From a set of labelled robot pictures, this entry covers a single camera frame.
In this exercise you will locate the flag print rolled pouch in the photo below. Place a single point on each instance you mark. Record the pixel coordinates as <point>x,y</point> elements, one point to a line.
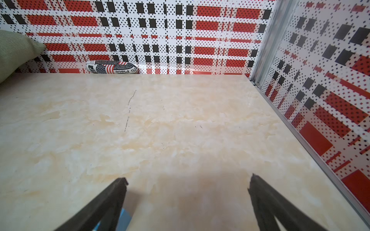
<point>111,67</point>

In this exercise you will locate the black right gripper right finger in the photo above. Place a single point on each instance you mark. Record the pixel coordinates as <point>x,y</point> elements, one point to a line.
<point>270,207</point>

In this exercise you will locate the green cushion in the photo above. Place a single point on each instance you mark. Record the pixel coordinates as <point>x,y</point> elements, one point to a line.
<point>17,49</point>

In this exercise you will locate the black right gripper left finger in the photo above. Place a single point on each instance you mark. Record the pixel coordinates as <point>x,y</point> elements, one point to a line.
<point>102,213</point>

